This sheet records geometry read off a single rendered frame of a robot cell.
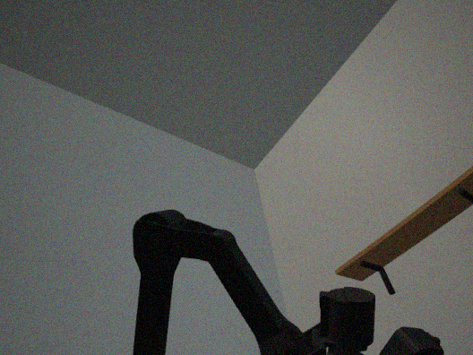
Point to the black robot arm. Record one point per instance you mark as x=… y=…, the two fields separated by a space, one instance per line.
x=161 y=239

